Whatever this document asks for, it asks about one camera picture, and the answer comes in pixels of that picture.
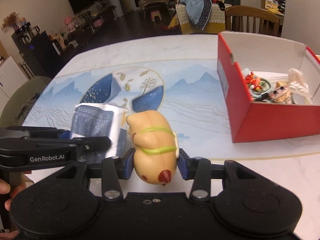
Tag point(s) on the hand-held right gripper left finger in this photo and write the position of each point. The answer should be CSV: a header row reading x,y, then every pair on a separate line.
x,y
129,166

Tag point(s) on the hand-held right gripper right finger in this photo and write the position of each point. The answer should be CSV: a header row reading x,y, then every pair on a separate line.
x,y
183,166

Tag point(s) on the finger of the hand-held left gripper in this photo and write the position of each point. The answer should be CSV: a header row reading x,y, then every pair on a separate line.
x,y
97,143
63,135

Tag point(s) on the blue white tissue packet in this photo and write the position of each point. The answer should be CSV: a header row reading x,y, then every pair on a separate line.
x,y
92,120

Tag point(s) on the yellow spotted squishy toy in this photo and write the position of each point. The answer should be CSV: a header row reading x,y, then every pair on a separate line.
x,y
152,140

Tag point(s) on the red shoe box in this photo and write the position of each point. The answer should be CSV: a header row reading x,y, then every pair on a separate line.
x,y
275,122

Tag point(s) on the round cartoon face cookie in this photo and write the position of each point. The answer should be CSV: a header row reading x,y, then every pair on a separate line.
x,y
280,92

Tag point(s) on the bag of cotton swabs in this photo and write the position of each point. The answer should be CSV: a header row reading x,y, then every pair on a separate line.
x,y
297,82

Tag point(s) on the person's left hand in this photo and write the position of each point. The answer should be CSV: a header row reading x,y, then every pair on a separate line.
x,y
5,188

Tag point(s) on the olive green chair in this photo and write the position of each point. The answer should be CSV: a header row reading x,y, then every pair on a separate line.
x,y
25,97

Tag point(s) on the white cabinet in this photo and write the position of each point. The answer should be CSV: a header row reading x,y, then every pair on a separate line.
x,y
10,77

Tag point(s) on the black cabinet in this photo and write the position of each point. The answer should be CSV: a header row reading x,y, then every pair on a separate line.
x,y
37,52

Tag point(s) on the dark television cabinet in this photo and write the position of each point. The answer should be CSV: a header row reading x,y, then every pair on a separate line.
x,y
82,30

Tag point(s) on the pink plush toy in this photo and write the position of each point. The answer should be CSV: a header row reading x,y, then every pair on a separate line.
x,y
70,22

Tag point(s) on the dried flower bouquet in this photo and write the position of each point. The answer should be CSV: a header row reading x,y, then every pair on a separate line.
x,y
10,18

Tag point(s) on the pink stool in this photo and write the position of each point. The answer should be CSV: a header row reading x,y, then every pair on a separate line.
x,y
155,13

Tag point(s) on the wooden coffee table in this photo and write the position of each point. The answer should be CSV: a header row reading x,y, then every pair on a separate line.
x,y
155,0

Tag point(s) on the pile of blue clothes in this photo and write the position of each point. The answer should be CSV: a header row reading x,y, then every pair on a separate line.
x,y
195,7

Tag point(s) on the wooden chair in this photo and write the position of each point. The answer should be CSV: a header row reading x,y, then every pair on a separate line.
x,y
250,10

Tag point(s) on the bed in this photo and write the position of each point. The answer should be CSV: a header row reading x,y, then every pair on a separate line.
x,y
272,5

